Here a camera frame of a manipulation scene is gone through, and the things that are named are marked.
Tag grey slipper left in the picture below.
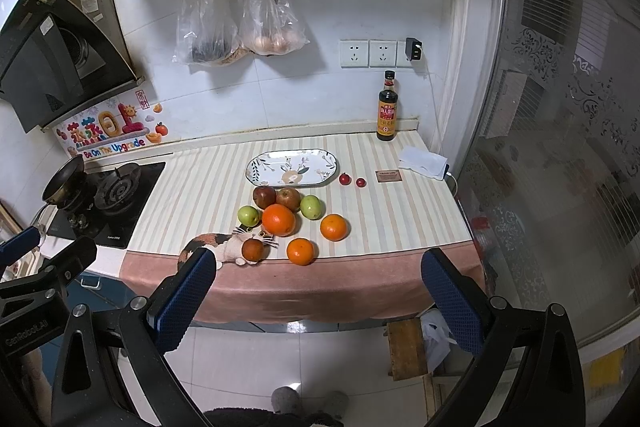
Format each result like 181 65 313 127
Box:
271 386 304 417

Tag orange front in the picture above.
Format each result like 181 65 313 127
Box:
286 237 316 265

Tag small black frying pan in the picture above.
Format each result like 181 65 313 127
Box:
30 155 87 227

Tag black gas stove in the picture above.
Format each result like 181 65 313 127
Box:
47 161 165 249

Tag striped cat print table mat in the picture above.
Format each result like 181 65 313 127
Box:
119 131 485 323

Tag colourful wall sticker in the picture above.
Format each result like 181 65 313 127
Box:
53 88 178 160

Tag white wall socket left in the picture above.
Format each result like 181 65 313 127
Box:
338 39 369 68

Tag white wall socket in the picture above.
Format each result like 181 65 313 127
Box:
369 40 397 68
338 39 369 68

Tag small brown card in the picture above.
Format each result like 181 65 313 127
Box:
375 169 402 183

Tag grey slipper right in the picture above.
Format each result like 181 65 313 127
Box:
319 391 349 421

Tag plastic bag dark contents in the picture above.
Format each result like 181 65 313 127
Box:
174 0 247 66

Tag green apple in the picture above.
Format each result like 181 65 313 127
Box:
236 205 262 228
299 195 324 220

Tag plastic bag with eggs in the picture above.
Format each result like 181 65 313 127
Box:
239 0 309 56

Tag white floral oval plate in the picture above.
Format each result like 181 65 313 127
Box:
245 148 338 187

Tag large orange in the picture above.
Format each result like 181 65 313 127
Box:
262 204 296 237

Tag black plug adapter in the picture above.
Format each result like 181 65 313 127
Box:
405 37 423 62

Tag white wall socket right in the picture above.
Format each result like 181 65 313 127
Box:
369 40 397 68

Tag dark red apple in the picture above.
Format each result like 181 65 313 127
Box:
252 186 277 209

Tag black range hood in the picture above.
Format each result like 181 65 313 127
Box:
1 0 142 132

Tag grey slipper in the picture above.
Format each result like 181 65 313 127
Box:
319 391 349 421
271 386 304 417

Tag brown round fruit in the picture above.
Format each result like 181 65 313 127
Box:
241 239 265 263

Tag dark soy sauce bottle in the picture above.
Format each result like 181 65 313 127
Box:
376 70 398 141

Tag red yellow apple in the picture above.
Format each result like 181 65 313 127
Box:
276 187 302 212

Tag wooden stool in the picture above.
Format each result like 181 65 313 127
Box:
385 317 428 381

